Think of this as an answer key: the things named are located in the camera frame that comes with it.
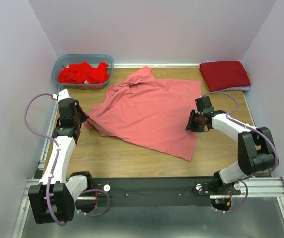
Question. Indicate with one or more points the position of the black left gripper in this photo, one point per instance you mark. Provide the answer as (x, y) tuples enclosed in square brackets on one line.
[(84, 116)]

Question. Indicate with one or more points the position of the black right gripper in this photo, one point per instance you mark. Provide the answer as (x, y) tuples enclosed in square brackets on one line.
[(190, 123)]

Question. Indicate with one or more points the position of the pink t-shirt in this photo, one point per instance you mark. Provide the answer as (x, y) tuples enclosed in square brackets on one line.
[(149, 112)]

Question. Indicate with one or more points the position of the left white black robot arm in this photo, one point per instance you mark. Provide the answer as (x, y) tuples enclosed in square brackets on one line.
[(53, 198)]

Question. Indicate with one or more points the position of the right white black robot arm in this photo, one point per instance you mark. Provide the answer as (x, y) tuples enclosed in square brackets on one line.
[(256, 152)]

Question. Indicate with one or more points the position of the bright red crumpled t-shirts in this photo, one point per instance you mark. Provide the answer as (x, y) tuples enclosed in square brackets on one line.
[(84, 73)]

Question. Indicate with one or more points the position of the dark red folded t-shirt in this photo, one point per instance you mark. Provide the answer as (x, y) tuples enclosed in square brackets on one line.
[(224, 75)]

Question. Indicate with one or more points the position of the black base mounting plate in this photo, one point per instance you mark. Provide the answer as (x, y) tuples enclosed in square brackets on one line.
[(154, 192)]

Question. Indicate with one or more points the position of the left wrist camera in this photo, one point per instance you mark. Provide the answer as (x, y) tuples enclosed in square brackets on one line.
[(63, 94)]

